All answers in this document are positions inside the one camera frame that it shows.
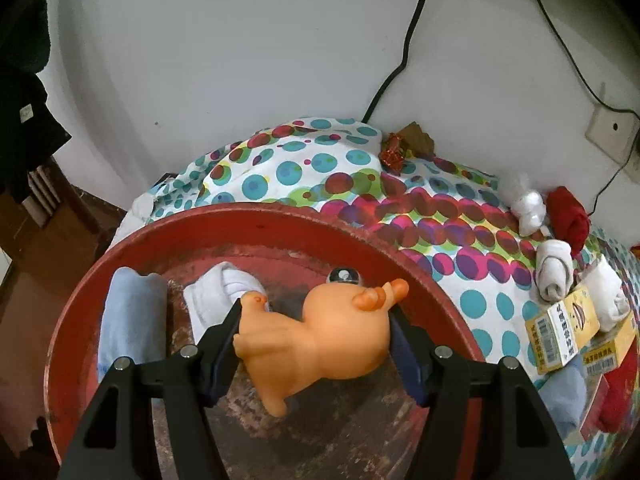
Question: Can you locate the dark hanging clothing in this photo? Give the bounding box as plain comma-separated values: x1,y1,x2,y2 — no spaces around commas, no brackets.
0,0,73,203

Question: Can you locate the shiny red wrapper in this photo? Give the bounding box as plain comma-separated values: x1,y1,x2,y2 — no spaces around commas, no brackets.
379,132,413,175

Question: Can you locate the white rolled sock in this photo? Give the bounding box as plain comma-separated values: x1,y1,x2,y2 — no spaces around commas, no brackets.
500,174,548,237
536,239,576,303
182,261,271,346

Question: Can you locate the red towel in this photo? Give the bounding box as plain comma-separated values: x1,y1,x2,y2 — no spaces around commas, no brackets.
597,355,640,433

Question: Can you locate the white cloth under basin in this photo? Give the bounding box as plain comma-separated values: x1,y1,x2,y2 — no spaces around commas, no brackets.
129,194,157,225

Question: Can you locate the light blue towel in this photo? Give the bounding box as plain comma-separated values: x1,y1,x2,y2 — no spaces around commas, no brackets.
97,267,171,383
537,362,588,438

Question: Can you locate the small shiny metal ball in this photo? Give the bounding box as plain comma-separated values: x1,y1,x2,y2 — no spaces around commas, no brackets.
326,267,362,286

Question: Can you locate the thick black cable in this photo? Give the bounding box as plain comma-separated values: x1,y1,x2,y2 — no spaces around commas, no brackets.
361,0,447,125

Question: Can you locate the polka-dot cloth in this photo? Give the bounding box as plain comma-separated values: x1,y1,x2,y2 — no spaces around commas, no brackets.
117,117,640,480

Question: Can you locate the red rolled cloth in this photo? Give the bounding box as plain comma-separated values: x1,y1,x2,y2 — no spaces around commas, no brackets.
546,186,592,256

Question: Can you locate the brown cardboard piece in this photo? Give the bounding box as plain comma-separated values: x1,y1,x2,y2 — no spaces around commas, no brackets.
397,121,435,158

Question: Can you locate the orange rubber animal toy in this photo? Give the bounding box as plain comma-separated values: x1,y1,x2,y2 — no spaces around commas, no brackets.
232,278,410,417

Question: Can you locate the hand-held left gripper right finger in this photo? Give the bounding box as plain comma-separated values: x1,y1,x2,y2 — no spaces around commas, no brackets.
387,309,576,480

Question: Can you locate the white wall socket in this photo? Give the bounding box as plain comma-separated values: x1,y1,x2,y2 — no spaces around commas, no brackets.
585,105,640,163

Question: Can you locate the white towel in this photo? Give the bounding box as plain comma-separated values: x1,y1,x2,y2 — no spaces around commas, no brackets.
582,255,632,333

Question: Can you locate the yellow cardboard box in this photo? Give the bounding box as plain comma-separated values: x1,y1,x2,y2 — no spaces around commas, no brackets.
524,282,601,373
582,312,638,376

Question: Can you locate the red round basin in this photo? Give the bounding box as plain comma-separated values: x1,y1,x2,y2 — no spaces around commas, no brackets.
42,203,486,480

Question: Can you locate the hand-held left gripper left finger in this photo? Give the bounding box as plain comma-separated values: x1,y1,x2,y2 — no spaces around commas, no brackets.
57,302,246,480

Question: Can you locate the thin black cable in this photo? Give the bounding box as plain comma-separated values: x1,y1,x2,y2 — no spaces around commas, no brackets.
522,0,640,118
591,157,632,217

